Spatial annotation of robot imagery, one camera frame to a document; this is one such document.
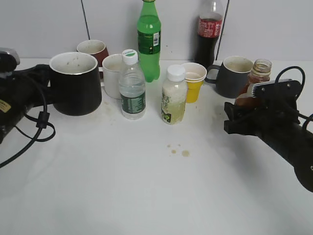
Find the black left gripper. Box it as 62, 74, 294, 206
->
0, 64, 51, 137

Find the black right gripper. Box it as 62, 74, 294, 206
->
224, 79, 302, 147

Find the Nescafe coffee bottle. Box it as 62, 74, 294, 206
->
235, 59, 272, 109

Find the black ceramic mug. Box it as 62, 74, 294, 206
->
49, 52, 102, 116

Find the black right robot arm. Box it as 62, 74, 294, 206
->
224, 79, 313, 191

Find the yellow paper cup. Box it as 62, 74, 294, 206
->
182, 62, 207, 103

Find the dark grey ceramic mug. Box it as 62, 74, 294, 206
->
205, 56, 253, 98

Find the red ceramic mug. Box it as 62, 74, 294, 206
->
76, 40, 109, 67

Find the white ceramic mug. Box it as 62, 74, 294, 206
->
102, 54, 123, 99

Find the clear water bottle green label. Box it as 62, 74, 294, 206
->
118, 49, 146, 120

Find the pale yellow juice bottle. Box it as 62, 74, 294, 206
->
161, 65, 188, 125

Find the cola bottle red label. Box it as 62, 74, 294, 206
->
194, 0, 224, 68

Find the green soda bottle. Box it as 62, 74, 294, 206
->
137, 0, 161, 82

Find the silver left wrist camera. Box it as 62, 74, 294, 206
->
0, 47, 20, 78

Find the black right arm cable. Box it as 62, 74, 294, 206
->
273, 65, 313, 134

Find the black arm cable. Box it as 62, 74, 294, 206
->
273, 65, 313, 134
0, 70, 56, 169

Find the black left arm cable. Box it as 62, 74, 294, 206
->
0, 70, 56, 169

